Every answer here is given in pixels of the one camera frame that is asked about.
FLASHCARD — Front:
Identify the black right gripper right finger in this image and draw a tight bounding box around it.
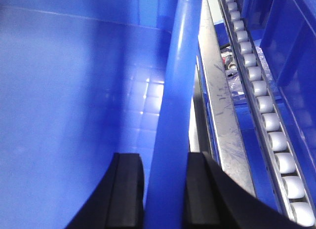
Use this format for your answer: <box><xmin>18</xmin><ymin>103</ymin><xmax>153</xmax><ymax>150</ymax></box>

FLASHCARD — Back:
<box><xmin>183</xmin><ymin>152</ymin><xmax>302</xmax><ymax>229</ymax></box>

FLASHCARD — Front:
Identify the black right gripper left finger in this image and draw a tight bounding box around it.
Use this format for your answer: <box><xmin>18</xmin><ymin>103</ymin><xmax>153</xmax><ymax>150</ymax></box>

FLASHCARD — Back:
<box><xmin>66</xmin><ymin>153</ymin><xmax>144</xmax><ymax>229</ymax></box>

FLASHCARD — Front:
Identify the blue bin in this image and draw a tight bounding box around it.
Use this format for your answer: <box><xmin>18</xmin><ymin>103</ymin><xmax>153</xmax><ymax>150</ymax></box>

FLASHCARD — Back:
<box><xmin>242</xmin><ymin>0</ymin><xmax>316</xmax><ymax>166</ymax></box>
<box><xmin>0</xmin><ymin>0</ymin><xmax>202</xmax><ymax>229</ymax></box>

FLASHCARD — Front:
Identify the white roller conveyor track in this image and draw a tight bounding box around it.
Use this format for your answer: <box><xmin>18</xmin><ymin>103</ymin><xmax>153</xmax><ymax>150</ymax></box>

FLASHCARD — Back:
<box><xmin>218</xmin><ymin>0</ymin><xmax>316</xmax><ymax>229</ymax></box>

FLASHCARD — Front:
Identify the clear plastic bag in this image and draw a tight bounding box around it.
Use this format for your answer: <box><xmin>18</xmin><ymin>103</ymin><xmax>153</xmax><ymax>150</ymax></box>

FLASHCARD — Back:
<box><xmin>220</xmin><ymin>40</ymin><xmax>280</xmax><ymax>105</ymax></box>

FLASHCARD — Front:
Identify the steel lane divider rail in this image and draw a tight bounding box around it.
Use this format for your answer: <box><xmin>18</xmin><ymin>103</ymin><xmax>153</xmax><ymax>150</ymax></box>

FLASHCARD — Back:
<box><xmin>198</xmin><ymin>0</ymin><xmax>256</xmax><ymax>196</ymax></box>

